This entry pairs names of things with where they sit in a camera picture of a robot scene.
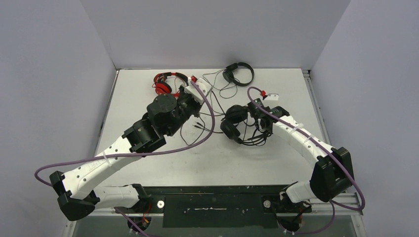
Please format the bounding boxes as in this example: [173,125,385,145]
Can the large black blue headphones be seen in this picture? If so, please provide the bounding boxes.
[216,105,272,147]

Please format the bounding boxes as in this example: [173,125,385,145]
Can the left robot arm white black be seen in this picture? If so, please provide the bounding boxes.
[49,92,207,221]

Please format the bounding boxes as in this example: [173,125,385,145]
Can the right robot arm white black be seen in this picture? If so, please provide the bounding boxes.
[248,99,354,211]

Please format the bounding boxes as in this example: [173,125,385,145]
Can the red headphones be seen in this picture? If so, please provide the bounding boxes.
[152,72,197,99]

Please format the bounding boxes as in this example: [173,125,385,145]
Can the small black headphones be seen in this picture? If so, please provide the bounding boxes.
[202,62,255,99]

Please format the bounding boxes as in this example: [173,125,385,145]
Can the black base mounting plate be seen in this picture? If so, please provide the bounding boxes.
[82,185,328,230]

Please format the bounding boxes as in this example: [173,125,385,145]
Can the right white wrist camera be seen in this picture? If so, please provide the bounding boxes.
[260,90,279,103]

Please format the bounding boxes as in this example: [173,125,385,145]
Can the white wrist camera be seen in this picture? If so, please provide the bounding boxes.
[260,90,279,103]
[184,78,213,105]

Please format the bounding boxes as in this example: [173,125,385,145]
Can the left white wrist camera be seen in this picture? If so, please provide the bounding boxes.
[184,78,213,105]

